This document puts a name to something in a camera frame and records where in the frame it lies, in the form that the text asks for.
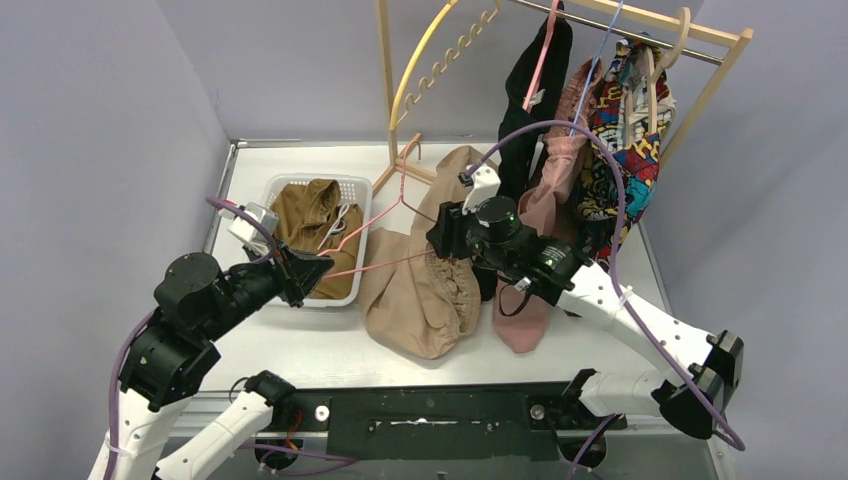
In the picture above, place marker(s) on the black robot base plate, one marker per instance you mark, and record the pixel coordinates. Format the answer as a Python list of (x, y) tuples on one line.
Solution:
[(469, 422)]

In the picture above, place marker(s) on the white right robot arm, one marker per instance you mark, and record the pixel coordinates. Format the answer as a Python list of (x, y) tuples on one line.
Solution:
[(693, 374)]

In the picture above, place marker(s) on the pink shorts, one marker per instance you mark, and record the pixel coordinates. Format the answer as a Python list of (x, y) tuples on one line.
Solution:
[(521, 321)]

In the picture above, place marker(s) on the light blue hanger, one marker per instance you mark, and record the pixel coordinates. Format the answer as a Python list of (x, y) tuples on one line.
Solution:
[(590, 75)]

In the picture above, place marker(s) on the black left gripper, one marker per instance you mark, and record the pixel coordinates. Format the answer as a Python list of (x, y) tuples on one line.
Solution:
[(289, 273)]

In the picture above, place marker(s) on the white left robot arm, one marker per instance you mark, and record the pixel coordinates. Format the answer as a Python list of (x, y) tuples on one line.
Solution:
[(161, 365)]

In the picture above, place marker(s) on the thick pink plastic hanger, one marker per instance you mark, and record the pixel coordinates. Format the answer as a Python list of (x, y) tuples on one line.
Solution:
[(535, 91)]

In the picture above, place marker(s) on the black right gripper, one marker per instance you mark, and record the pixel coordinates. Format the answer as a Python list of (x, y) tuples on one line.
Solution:
[(447, 235)]

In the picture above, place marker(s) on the white plastic basket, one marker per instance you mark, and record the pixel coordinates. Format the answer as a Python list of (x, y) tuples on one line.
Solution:
[(354, 189)]

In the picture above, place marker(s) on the colourful comic print shorts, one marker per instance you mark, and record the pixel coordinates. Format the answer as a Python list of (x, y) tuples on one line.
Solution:
[(594, 198)]

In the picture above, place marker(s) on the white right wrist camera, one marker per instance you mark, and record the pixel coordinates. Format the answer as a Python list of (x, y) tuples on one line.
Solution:
[(484, 183)]

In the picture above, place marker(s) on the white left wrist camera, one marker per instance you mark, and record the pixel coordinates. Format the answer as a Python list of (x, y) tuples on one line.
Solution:
[(253, 235)]

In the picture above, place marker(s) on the wooden hanger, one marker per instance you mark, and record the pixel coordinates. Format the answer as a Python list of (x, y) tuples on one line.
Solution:
[(646, 113)]

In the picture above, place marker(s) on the beige shorts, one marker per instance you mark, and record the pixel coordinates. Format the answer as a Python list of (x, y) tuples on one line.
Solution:
[(412, 301)]

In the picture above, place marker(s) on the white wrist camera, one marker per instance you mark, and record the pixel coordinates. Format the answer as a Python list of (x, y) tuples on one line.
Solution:
[(484, 183), (253, 235)]

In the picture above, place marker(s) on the wooden clothes rack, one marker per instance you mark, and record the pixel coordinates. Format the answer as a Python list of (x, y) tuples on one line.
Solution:
[(718, 48)]

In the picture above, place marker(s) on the yellow wire hanger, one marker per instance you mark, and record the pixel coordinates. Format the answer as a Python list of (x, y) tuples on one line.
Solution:
[(443, 42)]

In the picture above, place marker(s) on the brown shorts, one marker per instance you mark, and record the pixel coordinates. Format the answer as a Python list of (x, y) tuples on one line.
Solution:
[(313, 218)]

